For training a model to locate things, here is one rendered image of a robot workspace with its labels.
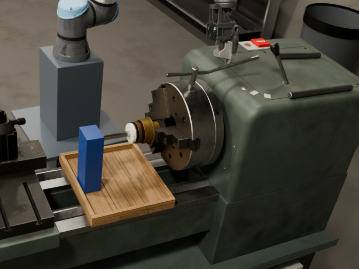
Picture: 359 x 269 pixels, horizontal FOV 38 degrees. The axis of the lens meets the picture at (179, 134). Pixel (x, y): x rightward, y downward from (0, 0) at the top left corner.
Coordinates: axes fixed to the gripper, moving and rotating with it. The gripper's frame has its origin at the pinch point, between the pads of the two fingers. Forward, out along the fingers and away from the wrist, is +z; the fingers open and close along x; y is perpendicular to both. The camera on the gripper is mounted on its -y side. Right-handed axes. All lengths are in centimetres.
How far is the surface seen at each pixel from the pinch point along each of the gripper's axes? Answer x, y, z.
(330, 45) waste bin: -163, -206, 26
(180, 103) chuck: -0.5, 18.7, 12.2
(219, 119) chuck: 6.5, 7.7, 17.6
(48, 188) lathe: -20, 60, 41
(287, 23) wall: -278, -257, 21
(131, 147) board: -30, 25, 35
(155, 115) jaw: -8.4, 24.3, 17.3
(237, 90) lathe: 4.9, -0.5, 8.7
